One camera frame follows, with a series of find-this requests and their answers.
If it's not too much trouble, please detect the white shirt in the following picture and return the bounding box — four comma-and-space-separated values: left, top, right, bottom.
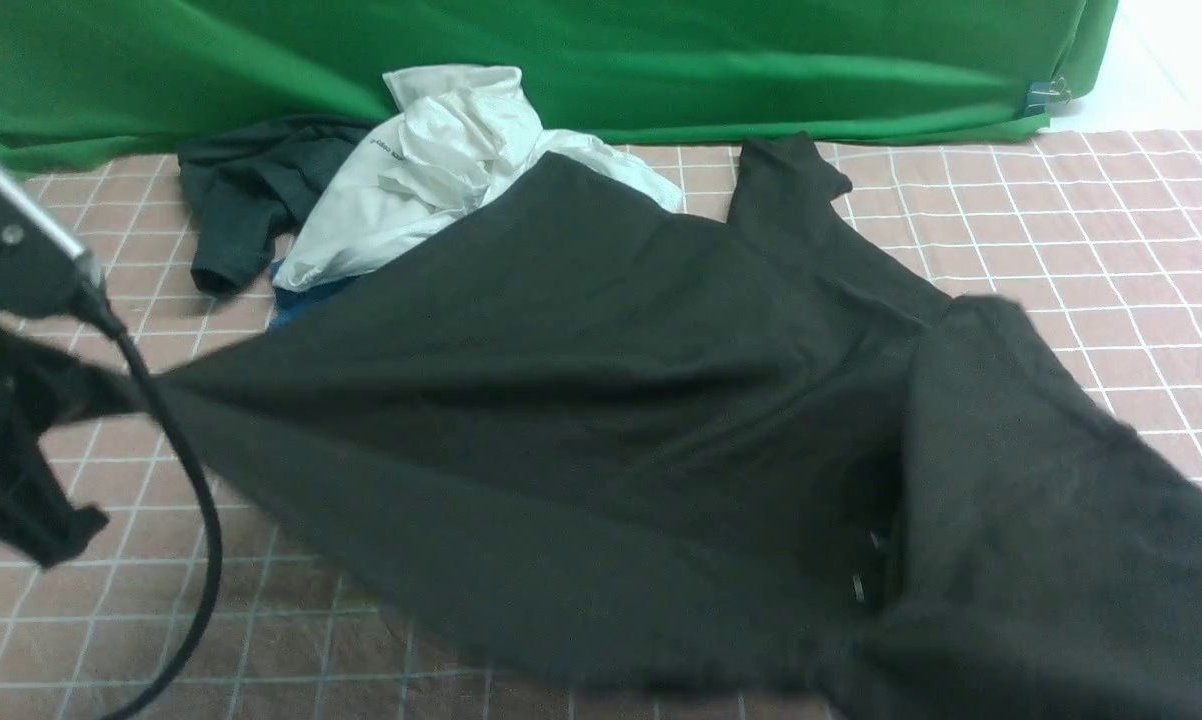
272, 64, 684, 293

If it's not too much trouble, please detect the green backdrop cloth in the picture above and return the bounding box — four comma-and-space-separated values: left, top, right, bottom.
0, 1, 1118, 169

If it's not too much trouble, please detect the blue shirt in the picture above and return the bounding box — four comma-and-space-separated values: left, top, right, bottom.
266, 276, 358, 331

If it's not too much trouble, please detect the blue binder clip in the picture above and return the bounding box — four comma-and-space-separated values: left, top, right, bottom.
1020, 76, 1073, 117

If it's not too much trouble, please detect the dark teal shirt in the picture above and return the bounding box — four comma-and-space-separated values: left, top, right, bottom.
175, 115, 374, 297

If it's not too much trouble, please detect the pink checkered tablecloth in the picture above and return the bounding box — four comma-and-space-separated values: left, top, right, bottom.
0, 129, 1202, 719

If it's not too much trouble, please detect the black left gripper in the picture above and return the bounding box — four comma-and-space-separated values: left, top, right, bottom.
0, 325, 147, 569

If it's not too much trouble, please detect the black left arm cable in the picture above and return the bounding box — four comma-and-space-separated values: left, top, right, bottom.
81, 290, 224, 720

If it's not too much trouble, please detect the dark gray long-sleeve shirt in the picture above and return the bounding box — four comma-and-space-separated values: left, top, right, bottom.
159, 136, 1202, 719

